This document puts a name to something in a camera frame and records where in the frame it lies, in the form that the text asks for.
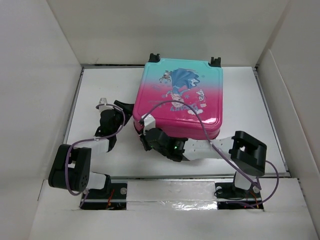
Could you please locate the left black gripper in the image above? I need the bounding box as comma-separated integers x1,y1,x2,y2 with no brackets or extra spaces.
112,101,137,135

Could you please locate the pink and teal kids suitcase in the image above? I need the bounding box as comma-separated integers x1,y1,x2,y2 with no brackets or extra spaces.
133,53,223,140

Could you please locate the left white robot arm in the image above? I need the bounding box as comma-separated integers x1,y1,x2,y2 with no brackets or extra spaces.
48,98,134,199

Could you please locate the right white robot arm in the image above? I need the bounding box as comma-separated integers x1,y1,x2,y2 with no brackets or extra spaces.
139,128,267,197

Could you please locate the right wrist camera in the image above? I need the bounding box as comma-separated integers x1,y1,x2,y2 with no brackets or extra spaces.
141,113,156,131

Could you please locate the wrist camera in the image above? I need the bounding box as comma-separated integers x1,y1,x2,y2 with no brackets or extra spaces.
95,98,110,113
141,113,156,131

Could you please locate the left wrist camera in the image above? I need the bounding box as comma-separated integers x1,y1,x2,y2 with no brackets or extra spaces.
95,98,110,113

